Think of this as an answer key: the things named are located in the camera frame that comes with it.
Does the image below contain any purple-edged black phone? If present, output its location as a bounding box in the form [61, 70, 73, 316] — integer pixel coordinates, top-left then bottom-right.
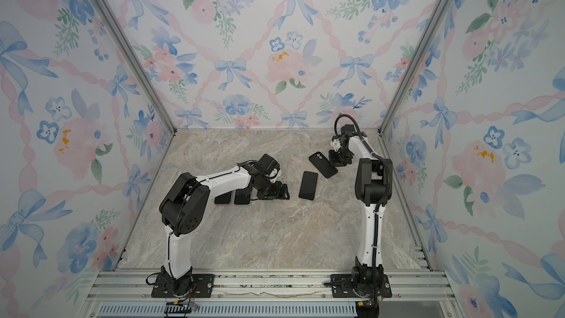
[214, 191, 232, 205]

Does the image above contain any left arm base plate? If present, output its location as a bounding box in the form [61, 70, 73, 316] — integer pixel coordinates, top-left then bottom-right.
[149, 272, 216, 299]

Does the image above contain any corner aluminium post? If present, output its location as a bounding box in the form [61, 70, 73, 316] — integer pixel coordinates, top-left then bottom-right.
[92, 0, 177, 135]
[378, 0, 453, 137]

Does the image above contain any right corner aluminium post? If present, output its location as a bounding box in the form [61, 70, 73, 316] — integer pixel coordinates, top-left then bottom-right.
[378, 0, 453, 137]

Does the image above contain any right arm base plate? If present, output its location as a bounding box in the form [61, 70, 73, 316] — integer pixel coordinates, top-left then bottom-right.
[323, 273, 393, 300]

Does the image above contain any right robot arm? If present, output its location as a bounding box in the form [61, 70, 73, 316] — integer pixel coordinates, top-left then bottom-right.
[329, 122, 393, 299]

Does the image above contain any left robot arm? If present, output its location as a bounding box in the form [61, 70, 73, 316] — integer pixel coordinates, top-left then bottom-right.
[156, 154, 290, 297]

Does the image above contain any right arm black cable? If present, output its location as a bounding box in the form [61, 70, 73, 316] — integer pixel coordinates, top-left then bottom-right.
[333, 113, 394, 275]

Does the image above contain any black phone case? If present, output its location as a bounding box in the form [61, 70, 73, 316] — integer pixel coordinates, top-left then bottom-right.
[308, 152, 338, 179]

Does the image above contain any aluminium rail frame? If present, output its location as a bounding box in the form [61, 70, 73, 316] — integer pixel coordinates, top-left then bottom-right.
[78, 269, 463, 317]

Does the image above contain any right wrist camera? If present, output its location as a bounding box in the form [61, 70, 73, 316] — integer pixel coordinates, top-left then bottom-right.
[330, 138, 341, 152]

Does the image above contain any blue-edged black phone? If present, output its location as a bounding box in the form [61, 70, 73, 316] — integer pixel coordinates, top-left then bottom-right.
[233, 188, 252, 206]

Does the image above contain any left corner aluminium post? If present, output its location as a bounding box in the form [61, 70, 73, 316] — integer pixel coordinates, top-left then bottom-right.
[92, 0, 177, 135]

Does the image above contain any grey-edged black phone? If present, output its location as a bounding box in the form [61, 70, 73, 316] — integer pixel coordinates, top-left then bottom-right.
[299, 171, 318, 201]

